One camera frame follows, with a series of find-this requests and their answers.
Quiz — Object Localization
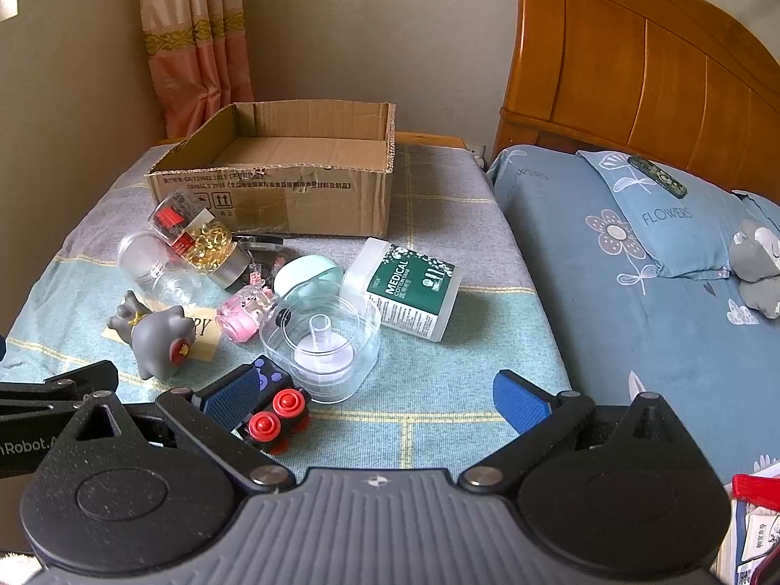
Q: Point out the checked blanket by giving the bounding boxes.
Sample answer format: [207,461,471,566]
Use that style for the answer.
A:
[0,143,574,482]

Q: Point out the beige greeting card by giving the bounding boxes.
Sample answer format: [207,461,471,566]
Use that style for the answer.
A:
[100,308,220,367]

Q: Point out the blue floral pillow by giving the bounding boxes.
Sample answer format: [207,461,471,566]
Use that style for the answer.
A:
[576,147,757,281]

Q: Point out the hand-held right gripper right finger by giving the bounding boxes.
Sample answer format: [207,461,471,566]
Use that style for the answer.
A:
[458,369,704,491]

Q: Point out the black round object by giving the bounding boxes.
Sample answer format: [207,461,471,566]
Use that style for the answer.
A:
[232,232,290,254]

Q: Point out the pink curtain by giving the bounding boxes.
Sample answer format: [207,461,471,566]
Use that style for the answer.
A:
[137,0,248,138]

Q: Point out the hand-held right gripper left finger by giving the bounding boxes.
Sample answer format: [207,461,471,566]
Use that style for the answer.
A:
[61,364,296,491]

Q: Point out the dark remote control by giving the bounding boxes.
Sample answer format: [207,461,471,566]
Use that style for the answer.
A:
[627,155,689,199]

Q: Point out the gold foil candy bag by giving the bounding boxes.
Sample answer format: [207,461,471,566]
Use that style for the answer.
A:
[183,224,248,292]

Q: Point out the grey cat figurine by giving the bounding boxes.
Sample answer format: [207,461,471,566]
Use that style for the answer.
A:
[106,291,195,384]

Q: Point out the wooden headboard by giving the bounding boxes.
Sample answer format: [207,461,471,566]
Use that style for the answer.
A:
[492,0,780,211]

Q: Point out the red plastic item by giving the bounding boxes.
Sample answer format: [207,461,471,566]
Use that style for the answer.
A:
[731,474,780,507]

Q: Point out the blue floral bedsheet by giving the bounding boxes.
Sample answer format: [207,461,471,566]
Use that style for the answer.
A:
[486,145,780,485]

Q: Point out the clear plastic jar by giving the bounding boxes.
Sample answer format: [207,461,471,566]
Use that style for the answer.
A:
[117,230,205,309]

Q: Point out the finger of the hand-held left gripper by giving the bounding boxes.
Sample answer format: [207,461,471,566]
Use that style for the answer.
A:
[0,361,120,406]

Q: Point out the white cotton swab container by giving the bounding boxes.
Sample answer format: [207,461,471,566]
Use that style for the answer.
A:
[341,237,464,343]

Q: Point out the cardboard box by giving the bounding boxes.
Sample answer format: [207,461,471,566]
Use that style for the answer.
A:
[144,101,398,240]

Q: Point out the printed papers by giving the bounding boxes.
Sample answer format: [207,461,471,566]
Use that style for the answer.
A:
[716,496,780,585]

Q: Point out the mint green round case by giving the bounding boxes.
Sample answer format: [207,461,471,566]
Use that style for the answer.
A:
[273,254,343,312]

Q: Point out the black toy train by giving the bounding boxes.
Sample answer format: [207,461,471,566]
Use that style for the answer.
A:
[234,358,313,455]

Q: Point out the pink toy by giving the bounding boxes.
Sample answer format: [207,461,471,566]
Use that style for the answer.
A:
[216,280,281,345]

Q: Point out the clear box of red clips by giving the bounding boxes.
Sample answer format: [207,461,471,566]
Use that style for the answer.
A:
[149,192,214,257]

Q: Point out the grey plush toy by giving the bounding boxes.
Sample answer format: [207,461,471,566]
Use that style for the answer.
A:
[729,218,780,319]

